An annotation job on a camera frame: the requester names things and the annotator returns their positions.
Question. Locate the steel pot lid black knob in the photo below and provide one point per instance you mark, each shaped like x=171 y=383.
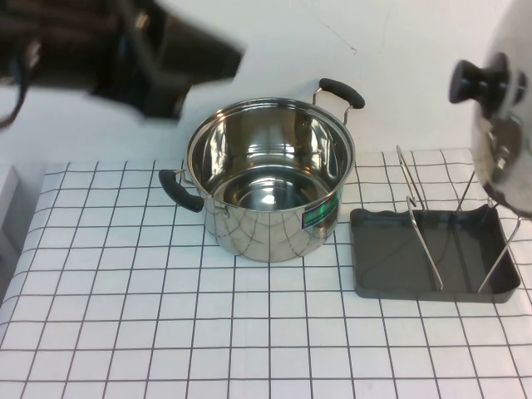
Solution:
x=498 y=162

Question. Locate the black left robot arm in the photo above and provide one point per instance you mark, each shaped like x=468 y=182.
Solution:
x=83 y=45

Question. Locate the stainless steel stock pot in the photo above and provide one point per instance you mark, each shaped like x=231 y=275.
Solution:
x=266 y=239

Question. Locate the black plastic drip tray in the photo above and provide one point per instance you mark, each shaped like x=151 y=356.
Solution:
x=386 y=257

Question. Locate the white black-grid tablecloth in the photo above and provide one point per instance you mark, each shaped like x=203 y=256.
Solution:
x=166 y=324

